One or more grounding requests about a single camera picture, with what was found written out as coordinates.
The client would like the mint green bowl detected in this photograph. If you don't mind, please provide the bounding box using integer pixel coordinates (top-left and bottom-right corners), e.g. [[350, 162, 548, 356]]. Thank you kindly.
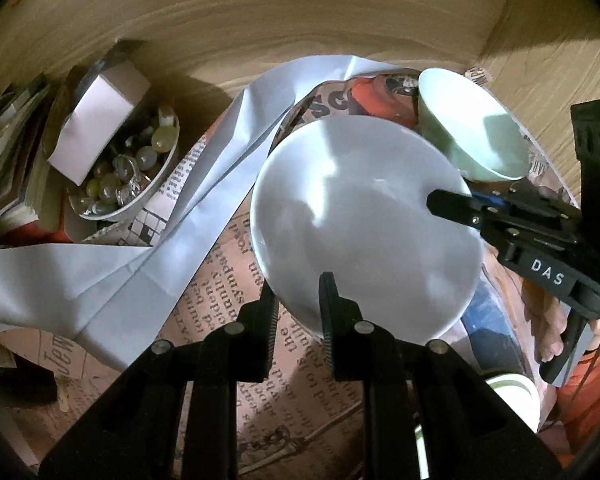
[[417, 67, 531, 183]]

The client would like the newspaper print mat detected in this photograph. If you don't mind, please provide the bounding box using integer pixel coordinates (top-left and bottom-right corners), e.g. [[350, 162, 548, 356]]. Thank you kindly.
[[0, 72, 581, 480]]

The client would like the white paper sheet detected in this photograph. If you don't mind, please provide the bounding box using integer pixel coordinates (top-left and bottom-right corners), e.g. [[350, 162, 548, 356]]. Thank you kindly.
[[0, 54, 421, 371]]

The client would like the person's right hand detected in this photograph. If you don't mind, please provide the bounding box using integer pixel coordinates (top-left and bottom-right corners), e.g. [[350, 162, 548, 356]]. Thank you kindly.
[[522, 270, 572, 364]]

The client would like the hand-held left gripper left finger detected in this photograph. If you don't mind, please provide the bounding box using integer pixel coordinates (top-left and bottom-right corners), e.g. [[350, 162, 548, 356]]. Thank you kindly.
[[40, 280, 281, 480]]

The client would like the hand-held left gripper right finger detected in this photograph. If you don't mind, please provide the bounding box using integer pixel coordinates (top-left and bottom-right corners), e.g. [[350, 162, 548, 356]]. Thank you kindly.
[[318, 271, 563, 480]]

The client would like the pile of papers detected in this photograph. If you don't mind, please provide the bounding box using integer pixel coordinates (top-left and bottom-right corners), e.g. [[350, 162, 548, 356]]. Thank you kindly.
[[0, 72, 76, 248]]

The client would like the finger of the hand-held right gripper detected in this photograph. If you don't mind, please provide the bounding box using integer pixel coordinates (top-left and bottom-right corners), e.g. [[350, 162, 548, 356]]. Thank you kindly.
[[426, 189, 487, 235], [470, 189, 518, 208]]

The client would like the white cup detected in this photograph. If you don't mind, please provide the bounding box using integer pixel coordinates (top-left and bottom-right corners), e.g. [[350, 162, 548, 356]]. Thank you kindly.
[[415, 372, 541, 471]]

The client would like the white plate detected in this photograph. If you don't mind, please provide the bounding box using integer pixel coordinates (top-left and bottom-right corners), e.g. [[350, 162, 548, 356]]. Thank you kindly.
[[250, 116, 485, 346]]

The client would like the bowl of glass beads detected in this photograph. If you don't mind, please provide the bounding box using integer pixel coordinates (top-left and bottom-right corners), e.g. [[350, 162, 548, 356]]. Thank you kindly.
[[62, 67, 181, 222]]

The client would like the small white box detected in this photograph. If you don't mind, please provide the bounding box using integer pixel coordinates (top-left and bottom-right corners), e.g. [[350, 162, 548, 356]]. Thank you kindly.
[[47, 58, 151, 186]]

